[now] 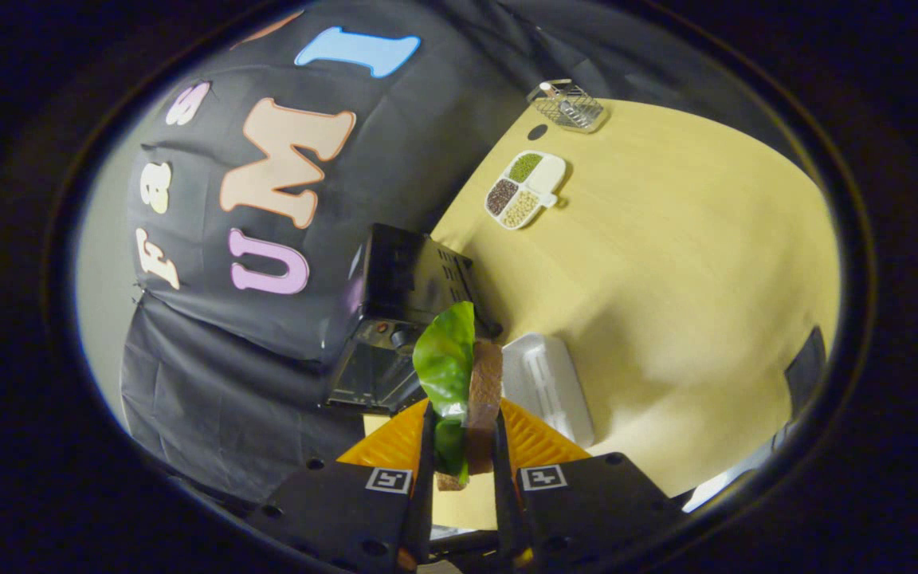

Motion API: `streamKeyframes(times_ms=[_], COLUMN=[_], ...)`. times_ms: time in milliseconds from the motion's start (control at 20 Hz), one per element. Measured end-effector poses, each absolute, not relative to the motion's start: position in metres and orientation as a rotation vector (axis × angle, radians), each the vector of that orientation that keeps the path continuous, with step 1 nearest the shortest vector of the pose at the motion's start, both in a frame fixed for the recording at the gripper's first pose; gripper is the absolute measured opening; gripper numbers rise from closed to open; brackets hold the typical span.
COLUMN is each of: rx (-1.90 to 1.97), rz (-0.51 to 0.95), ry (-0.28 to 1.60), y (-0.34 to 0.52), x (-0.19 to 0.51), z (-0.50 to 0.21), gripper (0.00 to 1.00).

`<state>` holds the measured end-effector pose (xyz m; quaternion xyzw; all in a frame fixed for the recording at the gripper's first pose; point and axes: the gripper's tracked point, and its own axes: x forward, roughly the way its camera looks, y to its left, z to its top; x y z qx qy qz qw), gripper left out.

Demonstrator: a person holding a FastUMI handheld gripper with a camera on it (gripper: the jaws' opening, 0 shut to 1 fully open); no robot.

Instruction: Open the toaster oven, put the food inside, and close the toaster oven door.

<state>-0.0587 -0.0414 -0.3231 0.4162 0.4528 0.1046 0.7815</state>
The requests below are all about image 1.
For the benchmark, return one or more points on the dark chair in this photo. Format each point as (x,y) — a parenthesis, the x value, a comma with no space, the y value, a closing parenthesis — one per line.
(806,371)

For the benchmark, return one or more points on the white ribbed plastic tray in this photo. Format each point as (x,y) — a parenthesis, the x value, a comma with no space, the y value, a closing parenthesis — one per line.
(547,383)

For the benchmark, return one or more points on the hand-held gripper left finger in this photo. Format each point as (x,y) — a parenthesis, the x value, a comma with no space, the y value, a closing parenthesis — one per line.
(347,510)

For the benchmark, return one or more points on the sandwich with lettuce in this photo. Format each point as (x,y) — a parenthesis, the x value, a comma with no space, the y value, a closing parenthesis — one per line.
(484,383)

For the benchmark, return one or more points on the black toaster oven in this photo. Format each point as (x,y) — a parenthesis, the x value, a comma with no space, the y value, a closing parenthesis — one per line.
(403,275)

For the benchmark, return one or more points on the black backdrop cloth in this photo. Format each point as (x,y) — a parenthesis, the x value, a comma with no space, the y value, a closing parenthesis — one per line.
(212,351)

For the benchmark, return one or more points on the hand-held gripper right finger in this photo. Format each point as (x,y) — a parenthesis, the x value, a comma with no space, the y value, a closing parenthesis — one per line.
(586,502)

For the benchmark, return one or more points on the white divided dish with beans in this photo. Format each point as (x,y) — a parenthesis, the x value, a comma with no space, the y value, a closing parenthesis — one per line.
(524,190)

